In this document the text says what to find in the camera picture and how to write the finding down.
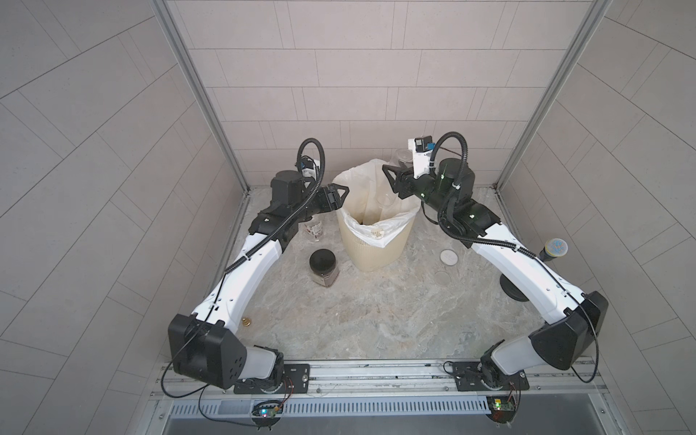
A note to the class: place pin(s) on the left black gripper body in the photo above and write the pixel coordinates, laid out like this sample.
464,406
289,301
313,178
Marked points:
316,204

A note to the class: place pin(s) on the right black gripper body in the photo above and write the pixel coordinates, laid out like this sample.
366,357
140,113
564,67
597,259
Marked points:
426,188

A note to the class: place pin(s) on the white lid rose tea jar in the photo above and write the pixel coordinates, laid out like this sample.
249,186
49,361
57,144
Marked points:
314,229

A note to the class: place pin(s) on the black lid glass jar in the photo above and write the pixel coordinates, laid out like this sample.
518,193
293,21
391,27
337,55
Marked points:
324,267

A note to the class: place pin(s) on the white jar lid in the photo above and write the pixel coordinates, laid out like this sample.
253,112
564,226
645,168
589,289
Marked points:
449,257

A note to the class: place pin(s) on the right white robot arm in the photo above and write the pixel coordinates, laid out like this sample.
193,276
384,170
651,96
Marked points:
573,318

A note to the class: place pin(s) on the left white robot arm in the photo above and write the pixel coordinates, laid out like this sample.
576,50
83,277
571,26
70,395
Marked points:
204,345

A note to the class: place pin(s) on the white trash bag liner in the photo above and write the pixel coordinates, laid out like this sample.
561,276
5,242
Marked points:
372,211

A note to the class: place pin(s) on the beige ribbed trash bin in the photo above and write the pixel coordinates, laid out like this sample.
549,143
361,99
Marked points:
369,258

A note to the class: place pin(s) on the round knob on stalk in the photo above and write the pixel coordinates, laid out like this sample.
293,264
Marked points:
553,249

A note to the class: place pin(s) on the left circuit board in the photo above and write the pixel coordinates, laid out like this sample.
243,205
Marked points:
267,410

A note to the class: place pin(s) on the circuit board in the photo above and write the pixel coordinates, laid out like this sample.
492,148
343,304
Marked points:
267,410
502,409

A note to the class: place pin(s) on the right circuit board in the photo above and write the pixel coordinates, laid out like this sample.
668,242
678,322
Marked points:
502,409

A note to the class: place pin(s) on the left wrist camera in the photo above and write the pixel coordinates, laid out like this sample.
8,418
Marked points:
308,167

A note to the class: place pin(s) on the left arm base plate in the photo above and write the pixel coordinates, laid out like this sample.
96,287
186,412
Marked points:
294,379

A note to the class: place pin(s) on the aluminium mounting rail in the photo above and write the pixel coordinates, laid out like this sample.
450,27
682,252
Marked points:
432,377

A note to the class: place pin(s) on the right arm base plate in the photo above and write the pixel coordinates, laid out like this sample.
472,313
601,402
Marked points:
478,376

